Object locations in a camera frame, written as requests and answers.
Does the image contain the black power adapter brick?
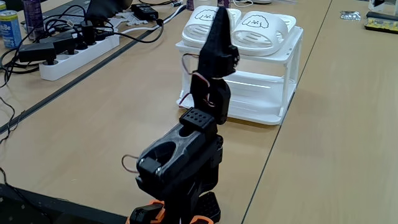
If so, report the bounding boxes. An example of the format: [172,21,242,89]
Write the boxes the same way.
[130,2,159,22]

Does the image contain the white plastic shoe rack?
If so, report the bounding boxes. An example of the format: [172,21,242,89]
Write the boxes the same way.
[175,26,304,126]

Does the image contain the white power strip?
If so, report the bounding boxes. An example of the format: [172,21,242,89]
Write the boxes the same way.
[39,34,121,82]

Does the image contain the tall purple drink can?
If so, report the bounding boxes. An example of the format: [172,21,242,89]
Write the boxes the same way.
[22,0,45,41]

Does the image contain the black flat device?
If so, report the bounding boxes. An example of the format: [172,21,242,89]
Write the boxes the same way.
[366,11,398,22]

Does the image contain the blue drink can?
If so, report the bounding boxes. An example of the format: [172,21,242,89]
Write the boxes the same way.
[0,9,23,49]

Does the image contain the white printed bracket part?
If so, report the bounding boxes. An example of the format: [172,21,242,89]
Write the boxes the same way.
[105,17,125,32]
[119,11,149,26]

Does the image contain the thick white cable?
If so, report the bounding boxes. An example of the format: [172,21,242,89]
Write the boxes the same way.
[119,2,187,35]

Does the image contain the black power plug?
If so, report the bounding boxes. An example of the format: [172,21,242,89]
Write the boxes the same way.
[80,20,96,47]

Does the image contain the yellow circuit board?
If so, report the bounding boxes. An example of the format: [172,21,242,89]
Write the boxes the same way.
[364,17,398,34]

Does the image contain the clear plastic box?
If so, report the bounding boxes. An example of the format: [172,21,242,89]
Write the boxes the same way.
[368,0,398,15]

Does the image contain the black plug-in power adapter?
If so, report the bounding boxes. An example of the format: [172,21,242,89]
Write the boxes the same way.
[17,42,57,65]
[39,30,77,55]

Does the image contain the silver foil packet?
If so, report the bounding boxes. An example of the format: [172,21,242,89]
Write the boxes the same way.
[340,10,362,21]

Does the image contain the black cable with ferrite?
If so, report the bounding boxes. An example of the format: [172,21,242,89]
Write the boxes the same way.
[93,18,165,44]

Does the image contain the white slipper with dog print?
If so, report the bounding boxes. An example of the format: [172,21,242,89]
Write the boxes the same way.
[182,5,242,49]
[231,11,298,57]

